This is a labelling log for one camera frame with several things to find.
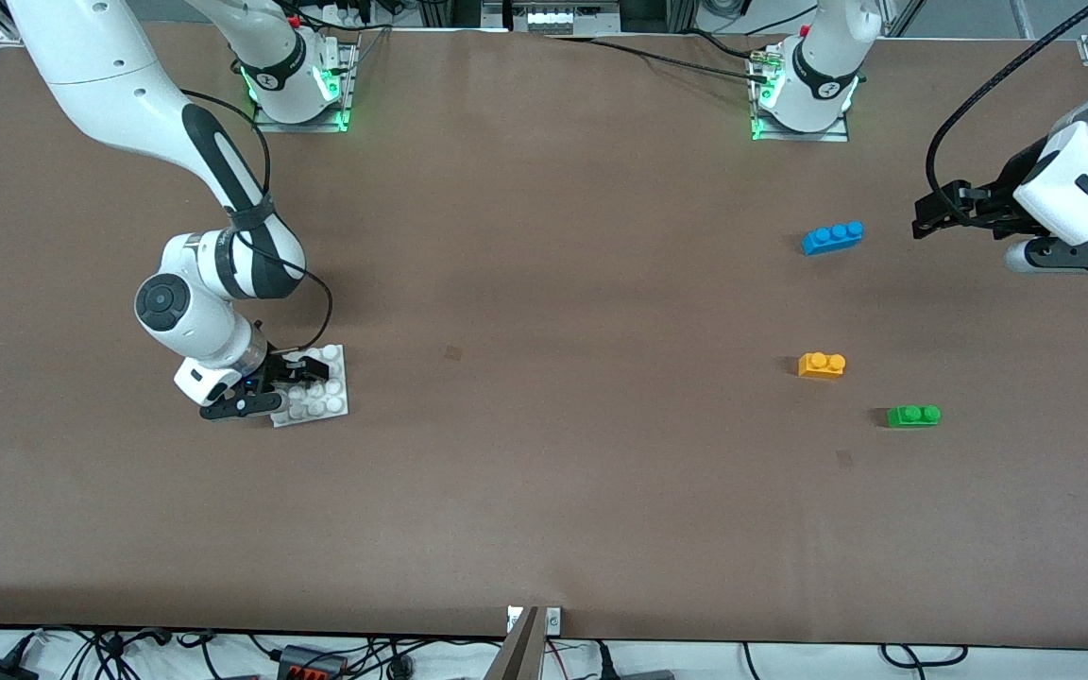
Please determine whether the white studded base plate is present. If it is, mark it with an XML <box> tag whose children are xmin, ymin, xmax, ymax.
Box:
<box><xmin>270</xmin><ymin>344</ymin><xmax>350</xmax><ymax>429</ymax></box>

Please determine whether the yellow two-stud block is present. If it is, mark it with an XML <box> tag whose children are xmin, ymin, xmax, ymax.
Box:
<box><xmin>797</xmin><ymin>351</ymin><xmax>847</xmax><ymax>381</ymax></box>

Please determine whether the blue three-stud block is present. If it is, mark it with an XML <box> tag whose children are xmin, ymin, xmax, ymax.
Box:
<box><xmin>801</xmin><ymin>221</ymin><xmax>865</xmax><ymax>257</ymax></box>

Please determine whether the black box with red connectors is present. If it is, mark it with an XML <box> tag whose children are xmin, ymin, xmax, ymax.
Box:
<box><xmin>275</xmin><ymin>645</ymin><xmax>349</xmax><ymax>680</ymax></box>

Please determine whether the white power strip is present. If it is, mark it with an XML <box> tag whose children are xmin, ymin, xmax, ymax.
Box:
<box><xmin>525</xmin><ymin>8</ymin><xmax>622</xmax><ymax>35</ymax></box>

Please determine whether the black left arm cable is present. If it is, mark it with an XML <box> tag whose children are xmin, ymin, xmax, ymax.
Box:
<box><xmin>926</xmin><ymin>0</ymin><xmax>1088</xmax><ymax>226</ymax></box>

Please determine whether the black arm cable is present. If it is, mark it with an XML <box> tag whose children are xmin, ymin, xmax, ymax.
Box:
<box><xmin>926</xmin><ymin>0</ymin><xmax>1088</xmax><ymax>226</ymax></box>
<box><xmin>180</xmin><ymin>88</ymin><xmax>335</xmax><ymax>355</ymax></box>

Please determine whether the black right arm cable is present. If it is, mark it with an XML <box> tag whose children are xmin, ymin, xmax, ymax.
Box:
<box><xmin>180</xmin><ymin>88</ymin><xmax>335</xmax><ymax>355</ymax></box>

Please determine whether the black cable across table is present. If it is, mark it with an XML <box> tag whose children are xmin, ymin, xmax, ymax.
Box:
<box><xmin>542</xmin><ymin>34</ymin><xmax>774</xmax><ymax>80</ymax></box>

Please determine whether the white metal bracket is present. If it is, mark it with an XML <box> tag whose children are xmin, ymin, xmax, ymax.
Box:
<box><xmin>506</xmin><ymin>606</ymin><xmax>564</xmax><ymax>635</ymax></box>

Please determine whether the brown wooden post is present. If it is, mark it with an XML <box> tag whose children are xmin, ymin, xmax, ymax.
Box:
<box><xmin>483</xmin><ymin>606</ymin><xmax>543</xmax><ymax>680</ymax></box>

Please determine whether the black looped cable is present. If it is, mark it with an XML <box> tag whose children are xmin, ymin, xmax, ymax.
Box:
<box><xmin>879</xmin><ymin>644</ymin><xmax>970</xmax><ymax>668</ymax></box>

